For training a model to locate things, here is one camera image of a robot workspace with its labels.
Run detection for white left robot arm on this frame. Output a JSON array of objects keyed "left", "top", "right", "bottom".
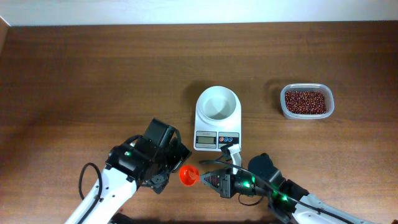
[{"left": 66, "top": 118, "right": 192, "bottom": 223}]

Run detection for white round bowl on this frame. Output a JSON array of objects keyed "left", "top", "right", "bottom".
[{"left": 197, "top": 86, "right": 237, "bottom": 121}]

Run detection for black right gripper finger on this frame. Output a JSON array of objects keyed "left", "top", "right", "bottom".
[
  {"left": 201, "top": 179, "right": 231, "bottom": 198},
  {"left": 200, "top": 169, "right": 232, "bottom": 184}
]

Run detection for clear plastic bean container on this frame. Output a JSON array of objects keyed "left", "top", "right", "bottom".
[{"left": 280, "top": 83, "right": 335, "bottom": 119}]

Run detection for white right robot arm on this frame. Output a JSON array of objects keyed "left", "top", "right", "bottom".
[{"left": 200, "top": 153, "right": 367, "bottom": 224}]

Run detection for red plastic measuring scoop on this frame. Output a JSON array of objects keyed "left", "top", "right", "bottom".
[{"left": 179, "top": 165, "right": 200, "bottom": 186}]

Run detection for red beans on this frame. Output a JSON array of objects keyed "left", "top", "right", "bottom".
[{"left": 284, "top": 91, "right": 326, "bottom": 114}]

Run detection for white digital kitchen scale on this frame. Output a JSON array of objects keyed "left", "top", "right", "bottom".
[{"left": 193, "top": 93, "right": 242, "bottom": 152}]

